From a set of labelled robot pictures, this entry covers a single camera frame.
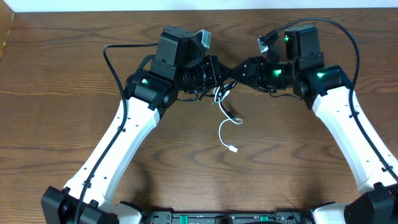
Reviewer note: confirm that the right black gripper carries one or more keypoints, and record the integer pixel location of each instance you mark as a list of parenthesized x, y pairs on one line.
[(253, 76)]

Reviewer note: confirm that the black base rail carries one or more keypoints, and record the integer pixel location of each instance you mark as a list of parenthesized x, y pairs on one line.
[(279, 216)]

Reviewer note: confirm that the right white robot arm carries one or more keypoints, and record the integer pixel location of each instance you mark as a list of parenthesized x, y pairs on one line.
[(329, 93)]

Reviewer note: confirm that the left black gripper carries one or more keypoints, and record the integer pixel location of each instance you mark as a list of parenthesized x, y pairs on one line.
[(212, 65)]

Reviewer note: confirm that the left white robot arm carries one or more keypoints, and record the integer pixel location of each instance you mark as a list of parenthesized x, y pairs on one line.
[(180, 63)]

